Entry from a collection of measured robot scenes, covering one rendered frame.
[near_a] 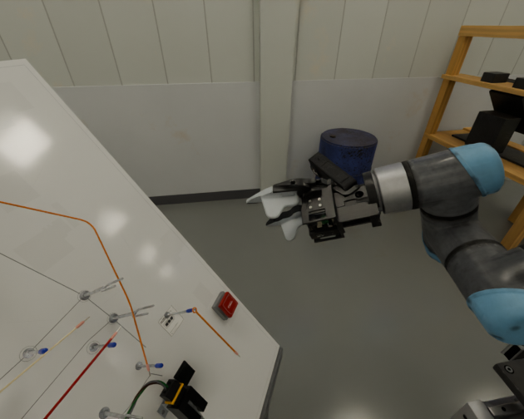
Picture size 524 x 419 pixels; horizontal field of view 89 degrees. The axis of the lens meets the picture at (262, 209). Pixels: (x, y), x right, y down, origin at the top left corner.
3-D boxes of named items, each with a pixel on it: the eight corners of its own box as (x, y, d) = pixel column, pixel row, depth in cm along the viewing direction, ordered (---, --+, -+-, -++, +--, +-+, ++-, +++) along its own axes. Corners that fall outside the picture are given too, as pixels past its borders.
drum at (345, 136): (348, 194, 332) (363, 125, 282) (368, 220, 287) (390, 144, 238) (305, 198, 325) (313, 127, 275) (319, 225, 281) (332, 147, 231)
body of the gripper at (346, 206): (297, 224, 41) (380, 206, 36) (294, 180, 46) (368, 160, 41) (311, 244, 46) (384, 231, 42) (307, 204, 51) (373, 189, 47)
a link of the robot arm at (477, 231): (444, 288, 42) (441, 239, 36) (416, 241, 51) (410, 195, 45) (503, 278, 39) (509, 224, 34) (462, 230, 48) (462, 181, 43)
